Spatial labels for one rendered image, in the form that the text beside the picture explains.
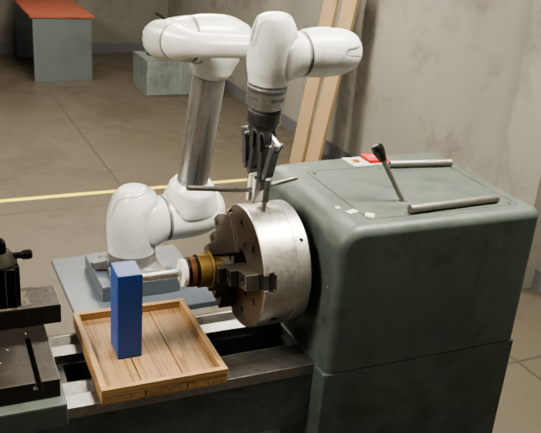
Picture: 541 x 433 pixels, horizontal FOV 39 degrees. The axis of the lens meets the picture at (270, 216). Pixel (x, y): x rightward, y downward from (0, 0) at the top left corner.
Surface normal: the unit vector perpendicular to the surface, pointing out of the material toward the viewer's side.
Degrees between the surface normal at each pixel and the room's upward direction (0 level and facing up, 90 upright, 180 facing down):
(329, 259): 90
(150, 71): 90
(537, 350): 0
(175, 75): 90
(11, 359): 0
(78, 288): 0
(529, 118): 90
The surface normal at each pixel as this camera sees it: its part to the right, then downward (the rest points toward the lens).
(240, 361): 0.26, -0.62
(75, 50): 0.42, 0.38
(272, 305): 0.36, 0.58
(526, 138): -0.90, 0.10
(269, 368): 0.07, -0.92
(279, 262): 0.39, -0.07
